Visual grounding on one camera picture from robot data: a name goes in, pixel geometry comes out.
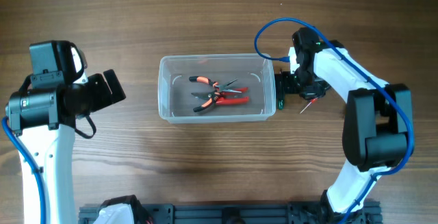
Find green handle screwdriver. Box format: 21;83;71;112
277;70;284;110

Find clear plastic container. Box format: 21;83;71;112
158;53;276;123

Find orange black needle-nose pliers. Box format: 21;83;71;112
189;76;242;112

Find red handle snips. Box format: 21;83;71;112
192;88;250;107

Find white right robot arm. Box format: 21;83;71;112
275;27;414;223

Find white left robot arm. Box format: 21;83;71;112
2;69;126;223

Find black red handle screwdriver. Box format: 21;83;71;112
299;98;318;114

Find black aluminium base frame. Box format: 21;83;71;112
78;201;383;224

